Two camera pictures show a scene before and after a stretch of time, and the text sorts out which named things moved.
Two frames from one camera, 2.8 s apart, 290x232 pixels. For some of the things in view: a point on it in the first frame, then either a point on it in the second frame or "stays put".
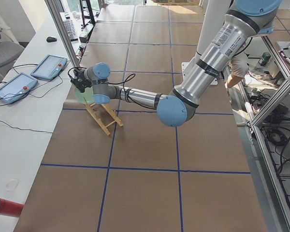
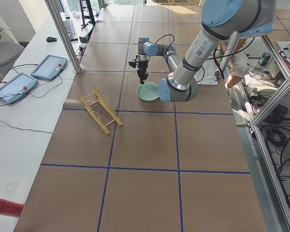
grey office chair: [2, 53] stays put
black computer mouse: [50, 39] stays put
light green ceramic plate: [88, 94] -> [148, 91]
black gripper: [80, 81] -> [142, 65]
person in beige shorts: [238, 66] stays put
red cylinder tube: [3, 207] stays put
